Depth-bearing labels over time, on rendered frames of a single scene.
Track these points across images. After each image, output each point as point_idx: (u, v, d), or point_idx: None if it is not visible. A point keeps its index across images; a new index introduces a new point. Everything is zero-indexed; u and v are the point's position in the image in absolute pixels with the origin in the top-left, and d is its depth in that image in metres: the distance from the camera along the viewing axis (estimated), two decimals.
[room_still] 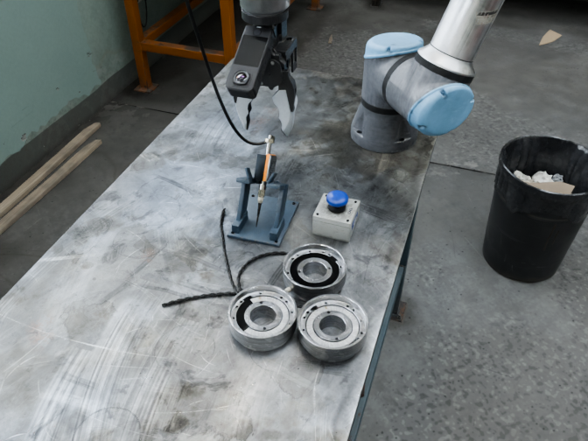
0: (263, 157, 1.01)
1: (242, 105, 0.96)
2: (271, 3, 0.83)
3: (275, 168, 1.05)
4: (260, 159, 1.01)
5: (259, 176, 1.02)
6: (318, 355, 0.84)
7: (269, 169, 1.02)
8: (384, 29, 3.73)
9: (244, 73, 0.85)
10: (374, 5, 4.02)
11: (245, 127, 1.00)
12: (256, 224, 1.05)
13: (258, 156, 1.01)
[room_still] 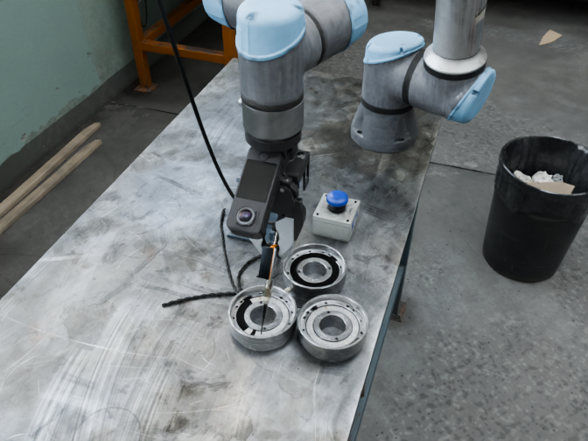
0: (270, 250, 0.82)
1: None
2: (282, 129, 0.68)
3: (281, 259, 0.85)
4: (265, 253, 0.82)
5: (264, 273, 0.82)
6: (318, 355, 0.84)
7: (275, 263, 0.82)
8: (384, 29, 3.73)
9: (249, 211, 0.70)
10: (374, 5, 4.02)
11: None
12: (262, 329, 0.85)
13: (263, 248, 0.82)
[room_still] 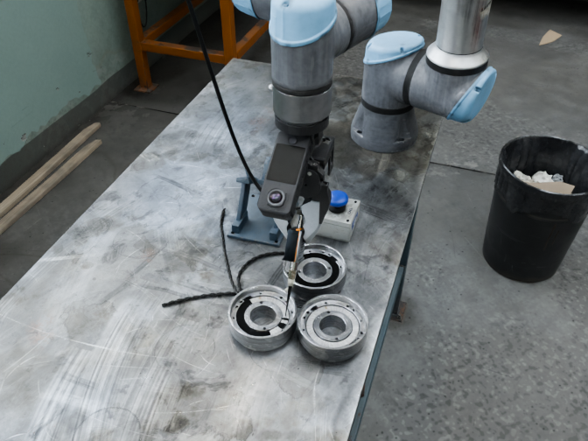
0: (296, 233, 0.84)
1: None
2: (311, 114, 0.71)
3: (304, 242, 0.88)
4: (290, 236, 0.84)
5: (290, 255, 0.85)
6: (318, 355, 0.84)
7: (299, 247, 0.85)
8: (384, 29, 3.73)
9: (279, 192, 0.72)
10: None
11: (287, 237, 0.87)
12: (286, 311, 0.88)
13: (289, 232, 0.84)
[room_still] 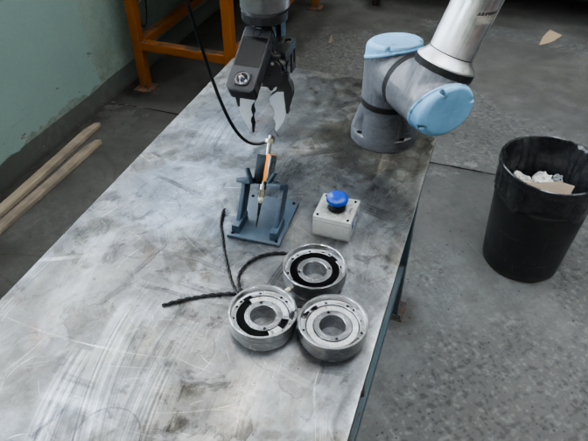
0: (263, 157, 1.01)
1: (246, 108, 0.96)
2: (271, 4, 0.83)
3: (275, 168, 1.05)
4: (260, 159, 1.01)
5: (259, 176, 1.02)
6: (318, 355, 0.84)
7: (269, 169, 1.02)
8: (384, 29, 3.73)
9: (245, 74, 0.85)
10: (374, 5, 4.02)
11: (251, 129, 1.00)
12: (256, 224, 1.05)
13: (258, 156, 1.01)
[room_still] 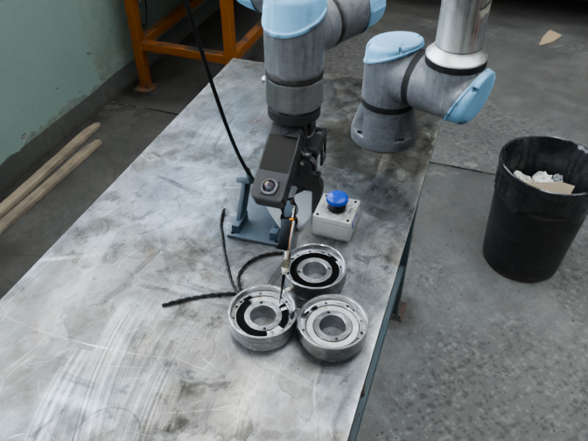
0: (289, 222, 0.86)
1: None
2: (304, 104, 0.72)
3: (298, 232, 0.90)
4: (284, 226, 0.86)
5: (283, 245, 0.87)
6: (318, 355, 0.84)
7: (293, 235, 0.87)
8: (384, 29, 3.73)
9: (272, 182, 0.74)
10: None
11: (281, 227, 0.89)
12: (280, 298, 0.90)
13: (283, 221, 0.86)
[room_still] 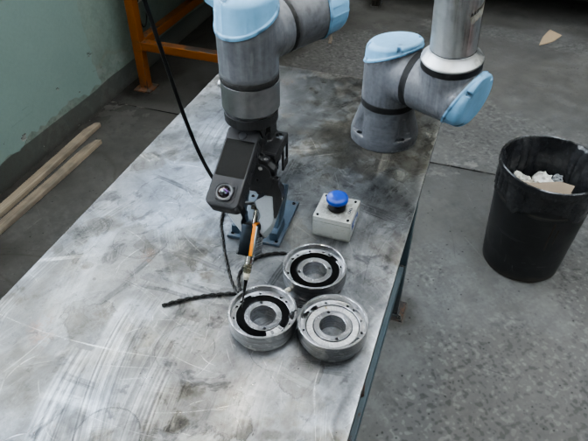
0: (249, 227, 0.85)
1: None
2: (258, 108, 0.71)
3: (262, 237, 0.89)
4: (245, 231, 0.85)
5: (244, 250, 0.86)
6: (318, 355, 0.84)
7: (256, 241, 0.86)
8: (384, 29, 3.73)
9: (227, 187, 0.73)
10: (374, 5, 4.02)
11: None
12: (241, 304, 0.89)
13: (243, 227, 0.85)
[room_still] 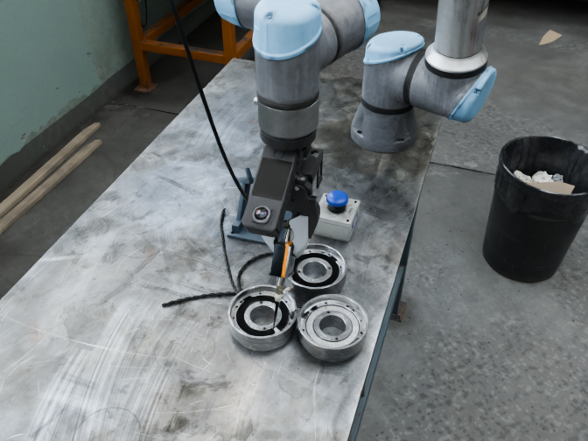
0: (282, 248, 0.82)
1: None
2: (297, 128, 0.68)
3: (295, 257, 0.86)
4: (277, 251, 0.82)
5: (276, 271, 0.82)
6: (318, 355, 0.84)
7: (290, 262, 0.83)
8: (384, 29, 3.73)
9: (265, 209, 0.70)
10: None
11: (274, 251, 0.85)
12: (274, 326, 0.86)
13: (276, 247, 0.82)
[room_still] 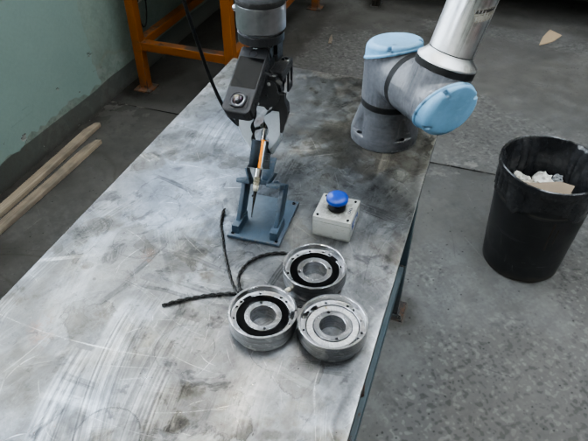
0: (258, 143, 0.97)
1: (245, 127, 0.96)
2: (268, 26, 0.83)
3: (270, 154, 1.00)
4: (255, 145, 0.97)
5: (254, 163, 0.97)
6: (318, 355, 0.84)
7: (264, 156, 0.97)
8: (384, 29, 3.73)
9: (241, 95, 0.85)
10: (374, 5, 4.02)
11: None
12: (252, 213, 1.00)
13: (253, 142, 0.97)
